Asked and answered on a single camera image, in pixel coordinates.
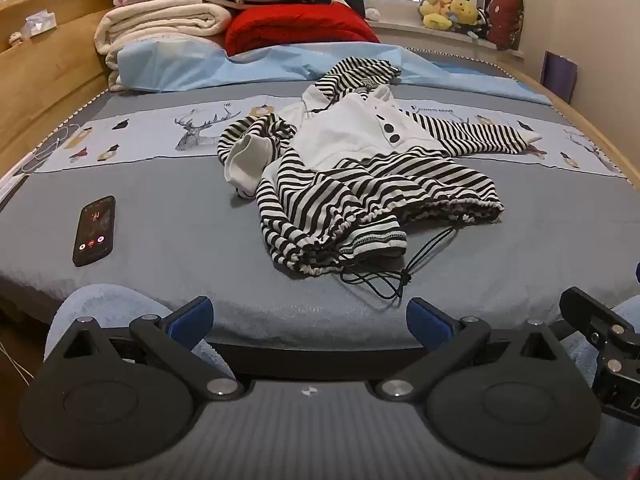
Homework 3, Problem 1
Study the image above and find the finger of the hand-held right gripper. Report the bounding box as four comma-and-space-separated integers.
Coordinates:
559, 286, 640, 356

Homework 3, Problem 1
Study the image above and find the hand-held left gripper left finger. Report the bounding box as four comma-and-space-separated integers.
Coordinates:
62, 296, 244, 402

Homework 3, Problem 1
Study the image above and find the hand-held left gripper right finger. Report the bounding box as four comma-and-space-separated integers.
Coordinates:
375, 297, 563, 401

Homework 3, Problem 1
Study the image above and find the black white striped hoodie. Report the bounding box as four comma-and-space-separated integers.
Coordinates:
216, 57, 543, 302

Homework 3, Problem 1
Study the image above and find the grey printed bed sheet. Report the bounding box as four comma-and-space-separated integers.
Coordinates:
0, 42, 640, 352

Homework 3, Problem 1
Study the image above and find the black smartphone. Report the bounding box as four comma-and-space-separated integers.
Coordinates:
72, 195, 117, 268

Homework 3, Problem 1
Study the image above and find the light blue sheet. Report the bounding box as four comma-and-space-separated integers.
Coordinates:
116, 40, 556, 107

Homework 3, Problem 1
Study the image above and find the white window sill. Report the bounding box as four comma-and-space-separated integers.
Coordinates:
365, 15, 526, 56

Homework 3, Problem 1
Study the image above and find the cream folded blanket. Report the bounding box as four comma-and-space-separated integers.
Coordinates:
94, 2, 241, 92

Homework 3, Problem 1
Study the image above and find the yellow plush duck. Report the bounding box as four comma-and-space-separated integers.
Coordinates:
419, 0, 455, 31

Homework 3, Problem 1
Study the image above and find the red cushion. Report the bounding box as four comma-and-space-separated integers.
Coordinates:
487, 0, 526, 52

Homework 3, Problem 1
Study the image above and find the red folded blanket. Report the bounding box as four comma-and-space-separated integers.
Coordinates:
225, 2, 382, 56

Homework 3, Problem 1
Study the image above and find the yellow plush toy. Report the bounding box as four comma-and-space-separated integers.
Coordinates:
447, 0, 479, 27

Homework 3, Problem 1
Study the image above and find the tissue pack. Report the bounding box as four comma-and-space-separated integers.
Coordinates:
22, 10, 58, 38

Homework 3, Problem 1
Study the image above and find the white charging cable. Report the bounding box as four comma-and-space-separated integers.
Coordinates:
30, 122, 81, 161

